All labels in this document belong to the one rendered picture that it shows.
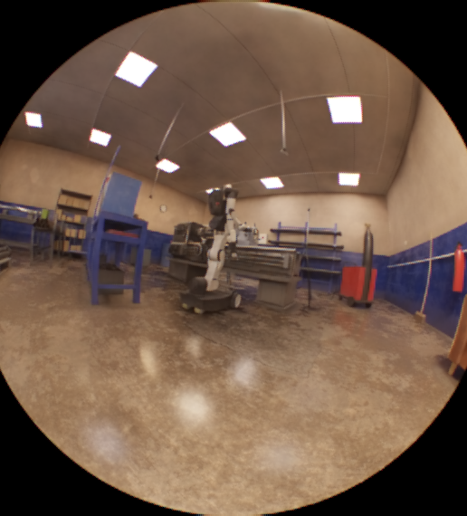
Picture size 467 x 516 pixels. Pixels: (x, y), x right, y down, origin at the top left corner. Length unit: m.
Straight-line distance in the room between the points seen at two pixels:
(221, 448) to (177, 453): 0.13
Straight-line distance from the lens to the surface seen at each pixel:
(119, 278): 2.02
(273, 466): 0.63
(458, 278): 2.51
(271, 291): 2.27
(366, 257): 3.33
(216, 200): 1.89
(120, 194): 1.69
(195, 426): 0.66
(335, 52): 3.00
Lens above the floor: 0.57
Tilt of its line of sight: 1 degrees up
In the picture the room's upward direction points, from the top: 8 degrees clockwise
